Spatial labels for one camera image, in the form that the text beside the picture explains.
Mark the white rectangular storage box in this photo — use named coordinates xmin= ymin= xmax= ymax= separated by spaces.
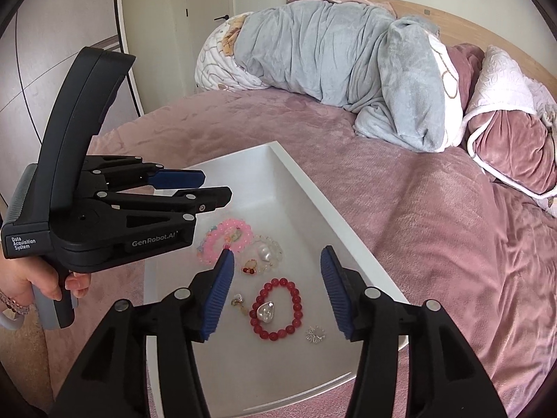
xmin=143 ymin=140 xmax=410 ymax=417

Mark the pink bead bracelet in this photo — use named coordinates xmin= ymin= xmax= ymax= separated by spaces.
xmin=198 ymin=219 xmax=254 ymax=264

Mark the white lace pillow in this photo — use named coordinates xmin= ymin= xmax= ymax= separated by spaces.
xmin=465 ymin=45 xmax=557 ymax=117

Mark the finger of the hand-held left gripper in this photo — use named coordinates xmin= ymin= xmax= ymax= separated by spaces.
xmin=85 ymin=155 xmax=206 ymax=193
xmin=82 ymin=186 xmax=234 ymax=233

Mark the person's left hand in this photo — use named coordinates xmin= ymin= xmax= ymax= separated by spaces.
xmin=0 ymin=255 xmax=92 ymax=310

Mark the pink beaded wrist bracelet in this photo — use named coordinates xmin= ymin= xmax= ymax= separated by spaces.
xmin=0 ymin=289 xmax=31 ymax=315

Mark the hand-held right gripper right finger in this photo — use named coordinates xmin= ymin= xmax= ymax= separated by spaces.
xmin=320 ymin=246 xmax=508 ymax=418

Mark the wooden headboard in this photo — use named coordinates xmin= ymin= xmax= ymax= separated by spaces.
xmin=326 ymin=0 xmax=557 ymax=99

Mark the red bead bracelet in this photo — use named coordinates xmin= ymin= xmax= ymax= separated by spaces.
xmin=249 ymin=277 xmax=303 ymax=343

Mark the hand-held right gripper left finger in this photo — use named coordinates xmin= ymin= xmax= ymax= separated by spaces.
xmin=52 ymin=248 xmax=236 ymax=418

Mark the white bead bracelet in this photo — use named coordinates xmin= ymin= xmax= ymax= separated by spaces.
xmin=241 ymin=234 xmax=284 ymax=276

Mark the white door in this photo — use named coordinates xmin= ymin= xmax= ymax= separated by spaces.
xmin=173 ymin=0 xmax=236 ymax=93

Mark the cream fluffy rug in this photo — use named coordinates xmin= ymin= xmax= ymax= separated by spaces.
xmin=0 ymin=265 xmax=151 ymax=418

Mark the mauve velvet pillow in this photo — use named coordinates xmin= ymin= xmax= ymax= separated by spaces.
xmin=467 ymin=108 xmax=557 ymax=198

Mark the grey wardrobe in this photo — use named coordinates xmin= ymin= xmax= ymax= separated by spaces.
xmin=0 ymin=0 xmax=145 ymax=175

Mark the white cartoon print quilt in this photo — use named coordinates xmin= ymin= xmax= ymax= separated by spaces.
xmin=194 ymin=12 xmax=262 ymax=93

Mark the mauve plush bed blanket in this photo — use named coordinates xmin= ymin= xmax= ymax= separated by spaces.
xmin=89 ymin=87 xmax=557 ymax=418

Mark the grey plush blanket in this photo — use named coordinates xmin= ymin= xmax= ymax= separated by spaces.
xmin=234 ymin=0 xmax=450 ymax=153

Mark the multicolour cartoon bead bracelet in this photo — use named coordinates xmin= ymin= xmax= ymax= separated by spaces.
xmin=197 ymin=225 xmax=244 ymax=258

